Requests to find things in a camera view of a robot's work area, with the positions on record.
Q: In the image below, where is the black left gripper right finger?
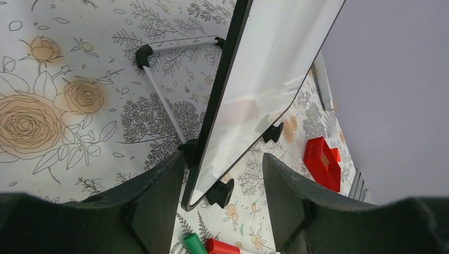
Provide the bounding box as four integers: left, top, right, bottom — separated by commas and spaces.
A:
263, 153, 448, 253

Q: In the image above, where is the white whiteboard black frame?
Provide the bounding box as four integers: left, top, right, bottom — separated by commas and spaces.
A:
181, 1, 345, 211

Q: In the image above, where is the whiteboard wire stand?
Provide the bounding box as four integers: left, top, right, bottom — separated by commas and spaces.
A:
135, 37, 284, 208

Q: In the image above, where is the red marker pen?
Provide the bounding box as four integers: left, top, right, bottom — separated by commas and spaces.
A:
205, 238, 278, 254

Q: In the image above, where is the green marker pen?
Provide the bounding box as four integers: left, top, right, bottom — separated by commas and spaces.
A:
183, 233, 208, 254

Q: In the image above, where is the silver microphone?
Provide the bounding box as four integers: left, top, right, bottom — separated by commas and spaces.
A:
311, 50, 337, 112

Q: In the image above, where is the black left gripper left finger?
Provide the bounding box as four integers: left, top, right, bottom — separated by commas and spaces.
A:
1, 152, 185, 253

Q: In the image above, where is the red plastic box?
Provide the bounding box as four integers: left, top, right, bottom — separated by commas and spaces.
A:
303, 137, 342, 193

